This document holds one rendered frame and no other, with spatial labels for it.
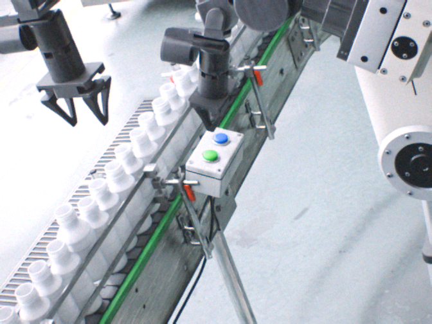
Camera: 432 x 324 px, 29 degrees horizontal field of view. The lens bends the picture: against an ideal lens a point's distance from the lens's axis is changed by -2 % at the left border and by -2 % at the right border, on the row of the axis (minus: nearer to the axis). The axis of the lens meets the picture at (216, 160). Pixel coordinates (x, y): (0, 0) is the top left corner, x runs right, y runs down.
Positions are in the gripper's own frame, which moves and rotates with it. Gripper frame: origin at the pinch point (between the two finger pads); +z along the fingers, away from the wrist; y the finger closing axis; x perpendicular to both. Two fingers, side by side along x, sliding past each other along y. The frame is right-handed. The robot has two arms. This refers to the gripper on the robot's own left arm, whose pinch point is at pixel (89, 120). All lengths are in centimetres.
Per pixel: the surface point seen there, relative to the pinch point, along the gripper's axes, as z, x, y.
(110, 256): 35.3, 4.5, -12.9
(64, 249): 24.1, -5.8, -12.8
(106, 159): 140, 178, -153
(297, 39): 48, 112, -10
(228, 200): 55, 46, -9
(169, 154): 33, 36, -13
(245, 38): 33, 87, -14
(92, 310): 38.7, -7.0, -12.2
